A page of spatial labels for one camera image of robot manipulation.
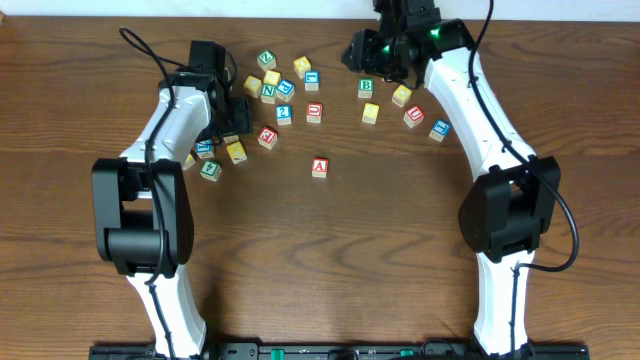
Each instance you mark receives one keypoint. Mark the green N wooden block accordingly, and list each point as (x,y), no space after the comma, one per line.
(268,93)

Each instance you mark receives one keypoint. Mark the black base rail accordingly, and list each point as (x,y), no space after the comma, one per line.
(429,350)

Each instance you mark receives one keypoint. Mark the red E wooden block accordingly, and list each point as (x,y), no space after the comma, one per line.
(267,137)

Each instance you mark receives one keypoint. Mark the red U wooden block left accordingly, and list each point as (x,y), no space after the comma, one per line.
(314,112)

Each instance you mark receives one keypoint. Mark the yellow S wooden block left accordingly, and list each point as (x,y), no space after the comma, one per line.
(272,77)

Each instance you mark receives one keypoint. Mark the blue L wooden block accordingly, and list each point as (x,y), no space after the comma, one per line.
(311,80)

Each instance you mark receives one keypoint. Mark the red I wooden block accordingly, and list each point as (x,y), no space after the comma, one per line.
(231,139)

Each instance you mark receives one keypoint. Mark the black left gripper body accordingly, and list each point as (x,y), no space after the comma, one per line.
(220,124)

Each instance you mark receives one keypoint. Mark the yellow C wooden block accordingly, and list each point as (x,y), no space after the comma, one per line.
(401,95)

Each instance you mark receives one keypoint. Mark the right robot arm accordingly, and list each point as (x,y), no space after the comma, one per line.
(514,192)

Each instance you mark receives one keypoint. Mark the red u wooden block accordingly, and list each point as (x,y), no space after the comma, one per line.
(413,116)
(314,112)

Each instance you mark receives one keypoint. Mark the blue T wooden block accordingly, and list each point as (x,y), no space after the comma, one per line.
(205,149)

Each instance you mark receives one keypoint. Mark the yellow S wooden block right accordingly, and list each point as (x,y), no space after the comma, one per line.
(370,113)

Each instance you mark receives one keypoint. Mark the yellow s wooden block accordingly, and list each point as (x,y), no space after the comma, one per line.
(370,113)
(272,77)

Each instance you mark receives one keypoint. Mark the yellow K wooden block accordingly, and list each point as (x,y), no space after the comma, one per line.
(236,152)

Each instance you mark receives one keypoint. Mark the red U wooden block right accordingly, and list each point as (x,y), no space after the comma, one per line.
(413,116)

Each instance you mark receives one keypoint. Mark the yellow picture wooden block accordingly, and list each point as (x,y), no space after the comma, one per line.
(252,86)

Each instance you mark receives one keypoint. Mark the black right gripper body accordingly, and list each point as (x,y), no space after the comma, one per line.
(380,57)

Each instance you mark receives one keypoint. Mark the green B wooden block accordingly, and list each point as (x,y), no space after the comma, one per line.
(365,88)

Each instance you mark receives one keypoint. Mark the blue P wooden block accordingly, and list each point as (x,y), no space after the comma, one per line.
(285,90)

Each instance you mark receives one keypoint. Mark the green Z wooden block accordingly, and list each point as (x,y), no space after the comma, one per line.
(266,60)

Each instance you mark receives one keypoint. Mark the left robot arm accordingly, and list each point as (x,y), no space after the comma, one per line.
(143,220)

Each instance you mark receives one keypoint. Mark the red A wooden block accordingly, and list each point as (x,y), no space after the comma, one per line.
(320,167)

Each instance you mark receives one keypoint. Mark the yellow G wooden block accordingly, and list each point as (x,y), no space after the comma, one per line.
(189,162)

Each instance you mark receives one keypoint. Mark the yellow O wooden block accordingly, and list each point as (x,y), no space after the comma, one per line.
(301,66)

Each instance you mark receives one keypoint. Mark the blue 2 wooden block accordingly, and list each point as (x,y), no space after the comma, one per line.
(283,115)

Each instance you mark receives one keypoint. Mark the green 4 wooden block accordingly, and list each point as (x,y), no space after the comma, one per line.
(211,170)

